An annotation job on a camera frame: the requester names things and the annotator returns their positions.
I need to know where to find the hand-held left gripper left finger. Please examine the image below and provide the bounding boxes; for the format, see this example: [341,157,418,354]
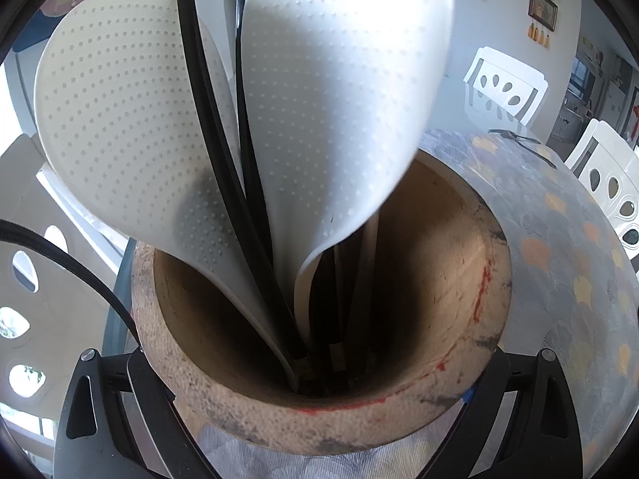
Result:
[52,346,210,479]

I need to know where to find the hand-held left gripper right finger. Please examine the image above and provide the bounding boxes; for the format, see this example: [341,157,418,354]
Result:
[414,346,585,479]

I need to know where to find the brown bamboo utensil holder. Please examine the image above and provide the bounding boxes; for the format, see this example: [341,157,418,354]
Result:
[131,150,514,457]

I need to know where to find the white dotted rice paddle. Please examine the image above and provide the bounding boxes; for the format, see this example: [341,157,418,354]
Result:
[242,0,455,350]
[34,0,300,395]

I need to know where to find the white chair with oval holes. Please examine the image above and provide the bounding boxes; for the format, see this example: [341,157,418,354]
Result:
[462,46,549,133]
[0,132,133,440]
[564,119,639,265]

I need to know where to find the fan leaf patterned tablecloth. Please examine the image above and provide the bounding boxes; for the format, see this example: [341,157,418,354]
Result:
[190,127,639,479]

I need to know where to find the metal fork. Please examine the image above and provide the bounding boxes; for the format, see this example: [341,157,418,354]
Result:
[492,129,542,144]

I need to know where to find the brown framed picture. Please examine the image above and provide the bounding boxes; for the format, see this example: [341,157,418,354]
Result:
[528,0,559,31]

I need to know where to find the black cable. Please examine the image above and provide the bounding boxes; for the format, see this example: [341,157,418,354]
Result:
[0,220,145,352]

